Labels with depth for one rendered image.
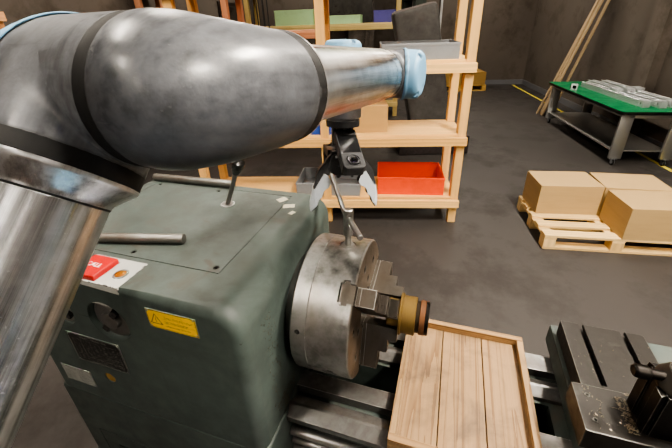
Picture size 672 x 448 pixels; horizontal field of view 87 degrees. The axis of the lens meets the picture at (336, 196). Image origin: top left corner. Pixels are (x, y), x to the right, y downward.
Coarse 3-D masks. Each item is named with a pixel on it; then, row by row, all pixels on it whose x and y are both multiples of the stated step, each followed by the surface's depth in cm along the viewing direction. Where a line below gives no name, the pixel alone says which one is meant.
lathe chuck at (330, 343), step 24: (336, 240) 81; (336, 264) 74; (360, 264) 73; (312, 288) 72; (336, 288) 71; (312, 312) 71; (336, 312) 69; (360, 312) 78; (312, 336) 71; (336, 336) 69; (360, 336) 81; (312, 360) 74; (336, 360) 71
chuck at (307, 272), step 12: (324, 240) 81; (312, 252) 77; (312, 264) 75; (300, 276) 74; (312, 276) 73; (300, 288) 73; (300, 300) 72; (300, 312) 71; (300, 324) 71; (300, 336) 72; (300, 348) 73; (300, 360) 75
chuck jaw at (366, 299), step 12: (348, 288) 71; (360, 288) 72; (348, 300) 70; (360, 300) 71; (372, 300) 70; (384, 300) 74; (396, 300) 77; (372, 312) 75; (384, 312) 73; (396, 312) 76
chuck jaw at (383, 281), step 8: (376, 264) 92; (384, 264) 91; (392, 264) 92; (376, 272) 89; (384, 272) 89; (376, 280) 87; (384, 280) 87; (392, 280) 87; (368, 288) 85; (376, 288) 85; (384, 288) 85; (392, 288) 85; (400, 288) 85; (392, 296) 84; (400, 296) 83
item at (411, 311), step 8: (408, 296) 81; (400, 304) 78; (408, 304) 78; (416, 304) 78; (424, 304) 78; (400, 312) 77; (408, 312) 77; (416, 312) 77; (424, 312) 77; (392, 320) 79; (400, 320) 77; (408, 320) 77; (416, 320) 77; (424, 320) 76; (400, 328) 78; (408, 328) 77; (416, 328) 77; (424, 328) 76
